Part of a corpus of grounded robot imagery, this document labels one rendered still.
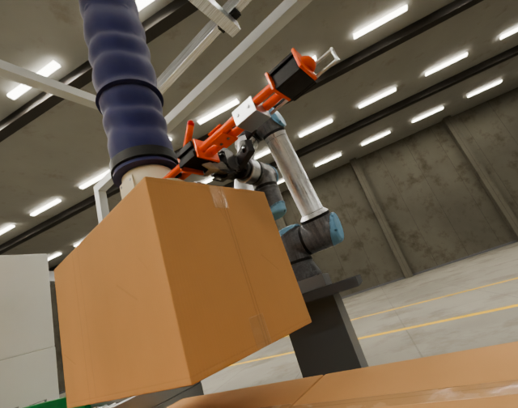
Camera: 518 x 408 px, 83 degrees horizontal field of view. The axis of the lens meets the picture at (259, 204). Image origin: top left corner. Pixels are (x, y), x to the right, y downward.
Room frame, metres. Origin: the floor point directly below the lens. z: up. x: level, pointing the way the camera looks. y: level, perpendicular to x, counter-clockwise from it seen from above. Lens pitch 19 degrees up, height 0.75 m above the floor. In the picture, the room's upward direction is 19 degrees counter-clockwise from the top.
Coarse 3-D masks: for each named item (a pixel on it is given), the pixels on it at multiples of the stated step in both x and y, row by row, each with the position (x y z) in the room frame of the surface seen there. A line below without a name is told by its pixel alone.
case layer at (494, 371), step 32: (480, 352) 0.66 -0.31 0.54; (512, 352) 0.61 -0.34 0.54; (288, 384) 0.90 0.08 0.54; (320, 384) 0.81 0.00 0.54; (352, 384) 0.73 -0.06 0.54; (384, 384) 0.67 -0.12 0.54; (416, 384) 0.62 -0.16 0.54; (448, 384) 0.58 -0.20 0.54; (480, 384) 0.54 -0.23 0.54; (512, 384) 0.51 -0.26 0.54
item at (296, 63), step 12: (288, 60) 0.52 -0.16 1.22; (300, 60) 0.50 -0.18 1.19; (276, 72) 0.54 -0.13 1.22; (288, 72) 0.53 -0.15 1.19; (300, 72) 0.52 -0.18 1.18; (312, 72) 0.55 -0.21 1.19; (276, 84) 0.55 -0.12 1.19; (288, 84) 0.54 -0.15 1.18; (300, 84) 0.56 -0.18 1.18; (288, 96) 0.59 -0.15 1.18
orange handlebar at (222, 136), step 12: (312, 60) 0.52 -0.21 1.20; (264, 96) 0.58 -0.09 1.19; (276, 96) 0.60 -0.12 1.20; (228, 120) 0.64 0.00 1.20; (216, 132) 0.66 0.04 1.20; (228, 132) 0.70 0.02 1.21; (240, 132) 0.68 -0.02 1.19; (204, 144) 0.69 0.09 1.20; (216, 144) 0.69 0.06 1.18; (228, 144) 0.71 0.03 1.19
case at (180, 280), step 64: (192, 192) 0.62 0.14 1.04; (256, 192) 0.82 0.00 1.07; (128, 256) 0.61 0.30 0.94; (192, 256) 0.59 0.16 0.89; (256, 256) 0.74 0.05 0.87; (64, 320) 0.85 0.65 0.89; (128, 320) 0.63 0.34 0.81; (192, 320) 0.56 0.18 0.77; (256, 320) 0.69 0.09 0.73; (128, 384) 0.66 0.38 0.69; (192, 384) 0.54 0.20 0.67
